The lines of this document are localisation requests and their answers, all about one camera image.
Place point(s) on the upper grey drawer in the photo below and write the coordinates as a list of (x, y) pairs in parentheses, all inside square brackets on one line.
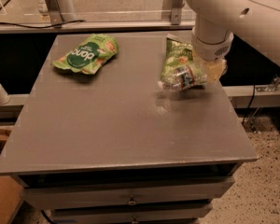
[(134, 193)]

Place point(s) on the white vertical pipe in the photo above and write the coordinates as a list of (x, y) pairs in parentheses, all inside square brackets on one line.
[(67, 9)]

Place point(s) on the green dang snack bag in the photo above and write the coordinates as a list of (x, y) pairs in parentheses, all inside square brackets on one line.
[(90, 55)]

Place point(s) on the brown cardboard box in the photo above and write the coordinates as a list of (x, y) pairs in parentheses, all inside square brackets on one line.
[(10, 199)]

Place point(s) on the lower grey drawer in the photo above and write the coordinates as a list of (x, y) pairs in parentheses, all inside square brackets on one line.
[(138, 214)]

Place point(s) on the grey metal bracket right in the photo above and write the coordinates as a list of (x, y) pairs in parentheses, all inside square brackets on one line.
[(171, 10)]

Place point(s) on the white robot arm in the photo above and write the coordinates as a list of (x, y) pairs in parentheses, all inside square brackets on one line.
[(250, 28)]

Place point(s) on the grey drawer cabinet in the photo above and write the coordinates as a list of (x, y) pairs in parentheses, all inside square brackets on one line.
[(118, 126)]

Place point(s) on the green jalapeno chip bag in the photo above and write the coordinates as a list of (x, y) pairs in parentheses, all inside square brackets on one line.
[(178, 51)]

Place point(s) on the clear plastic water bottle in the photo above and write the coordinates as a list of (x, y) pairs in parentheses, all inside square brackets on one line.
[(182, 77)]

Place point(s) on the grey drawer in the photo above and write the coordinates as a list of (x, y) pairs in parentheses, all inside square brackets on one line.
[(134, 193), (138, 214)]

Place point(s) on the grey metal bracket left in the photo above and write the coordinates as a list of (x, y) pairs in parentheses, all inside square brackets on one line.
[(54, 11)]

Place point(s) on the grey metal bracket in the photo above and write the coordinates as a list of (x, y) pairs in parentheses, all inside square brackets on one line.
[(54, 11), (171, 10)]

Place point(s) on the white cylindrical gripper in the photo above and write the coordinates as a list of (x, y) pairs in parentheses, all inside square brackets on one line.
[(212, 50)]

